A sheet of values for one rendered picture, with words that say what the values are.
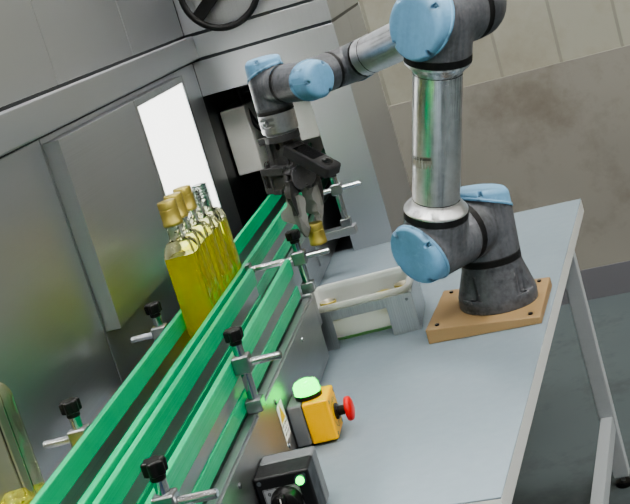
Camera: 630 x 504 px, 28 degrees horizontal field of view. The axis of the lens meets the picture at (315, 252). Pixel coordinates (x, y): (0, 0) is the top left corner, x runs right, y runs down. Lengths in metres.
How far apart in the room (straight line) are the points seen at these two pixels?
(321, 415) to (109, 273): 0.46
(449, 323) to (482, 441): 0.53
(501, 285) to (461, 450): 0.56
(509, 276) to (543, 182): 2.42
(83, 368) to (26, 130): 0.39
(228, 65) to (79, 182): 1.12
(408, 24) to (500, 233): 0.47
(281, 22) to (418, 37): 1.15
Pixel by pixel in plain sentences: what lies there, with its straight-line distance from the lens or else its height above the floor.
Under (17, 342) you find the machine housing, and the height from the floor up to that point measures 1.08.
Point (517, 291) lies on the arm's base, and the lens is 2.36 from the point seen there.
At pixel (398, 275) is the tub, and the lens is 2.60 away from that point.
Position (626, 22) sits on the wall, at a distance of 4.65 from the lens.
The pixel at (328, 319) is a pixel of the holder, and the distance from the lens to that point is 2.47.
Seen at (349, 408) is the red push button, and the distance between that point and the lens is 2.01.
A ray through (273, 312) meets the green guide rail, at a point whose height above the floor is 0.93.
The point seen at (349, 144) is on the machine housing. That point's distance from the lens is 3.21.
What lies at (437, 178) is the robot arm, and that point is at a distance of 2.18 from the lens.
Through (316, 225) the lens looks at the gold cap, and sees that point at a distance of 2.51.
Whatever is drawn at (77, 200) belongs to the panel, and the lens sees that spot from 2.15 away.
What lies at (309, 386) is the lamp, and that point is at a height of 0.85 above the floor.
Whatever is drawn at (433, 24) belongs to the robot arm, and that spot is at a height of 1.33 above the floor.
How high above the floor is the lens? 1.47
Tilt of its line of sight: 12 degrees down
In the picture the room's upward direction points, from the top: 17 degrees counter-clockwise
